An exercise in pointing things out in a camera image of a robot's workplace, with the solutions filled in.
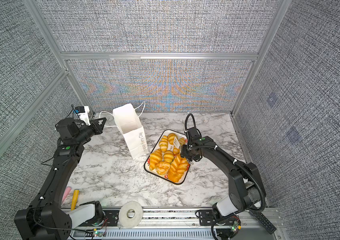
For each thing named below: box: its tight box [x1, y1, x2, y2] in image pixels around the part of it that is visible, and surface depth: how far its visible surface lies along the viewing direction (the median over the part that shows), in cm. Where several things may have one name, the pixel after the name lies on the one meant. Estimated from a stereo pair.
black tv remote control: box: [248, 209, 277, 235], surface depth 73 cm
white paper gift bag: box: [112, 103, 149, 160], surface depth 89 cm
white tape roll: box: [118, 200, 144, 229], surface depth 76 cm
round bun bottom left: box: [155, 160, 171, 176], surface depth 88 cm
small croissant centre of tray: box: [163, 150, 175, 163], surface depth 94 cm
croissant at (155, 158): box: [149, 148, 163, 171], surface depth 92 cm
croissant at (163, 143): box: [159, 135, 169, 153], surface depth 100 cm
